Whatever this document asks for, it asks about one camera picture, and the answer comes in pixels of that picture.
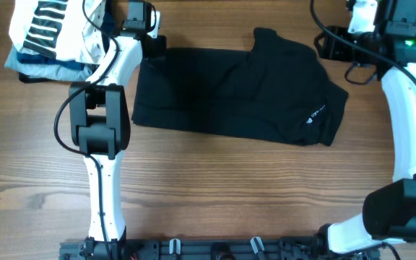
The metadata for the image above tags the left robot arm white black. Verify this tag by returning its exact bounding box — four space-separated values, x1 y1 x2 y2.
59 1 165 259

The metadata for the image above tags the white striped folded garment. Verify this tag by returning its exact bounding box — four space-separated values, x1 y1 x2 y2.
9 0 106 64

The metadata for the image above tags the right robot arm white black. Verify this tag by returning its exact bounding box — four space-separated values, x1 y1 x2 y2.
309 0 416 259

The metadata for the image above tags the dark blue folded garment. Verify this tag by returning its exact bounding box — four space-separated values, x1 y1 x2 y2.
16 6 116 72

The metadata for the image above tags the light grey folded garment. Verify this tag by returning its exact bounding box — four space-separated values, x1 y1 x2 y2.
4 47 97 84

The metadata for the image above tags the black t-shirt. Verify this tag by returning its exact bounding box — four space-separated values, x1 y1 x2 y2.
131 27 349 146

